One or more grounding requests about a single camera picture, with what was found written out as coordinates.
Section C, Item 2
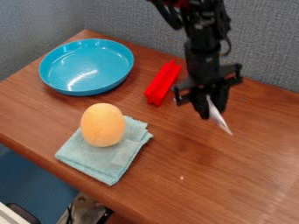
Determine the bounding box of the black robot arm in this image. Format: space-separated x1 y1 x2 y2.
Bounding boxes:
146 0 243 120

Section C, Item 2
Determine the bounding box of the metal table leg bracket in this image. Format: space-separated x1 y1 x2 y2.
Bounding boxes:
56 192 113 224

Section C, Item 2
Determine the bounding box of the white toothpaste tube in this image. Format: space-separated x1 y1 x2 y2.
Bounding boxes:
206 95 232 135

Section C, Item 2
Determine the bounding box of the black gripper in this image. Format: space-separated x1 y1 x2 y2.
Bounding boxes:
172 41 243 120

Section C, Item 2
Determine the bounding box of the light blue folded cloth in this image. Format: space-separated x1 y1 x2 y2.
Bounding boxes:
54 116 153 186

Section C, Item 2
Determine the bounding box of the orange egg-shaped ball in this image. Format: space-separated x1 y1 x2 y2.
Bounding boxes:
80 103 126 147

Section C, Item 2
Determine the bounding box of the red plastic block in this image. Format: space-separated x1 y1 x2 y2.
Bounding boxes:
144 60 182 106

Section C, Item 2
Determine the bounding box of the blue plate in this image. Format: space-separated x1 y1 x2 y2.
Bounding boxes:
38 38 134 96

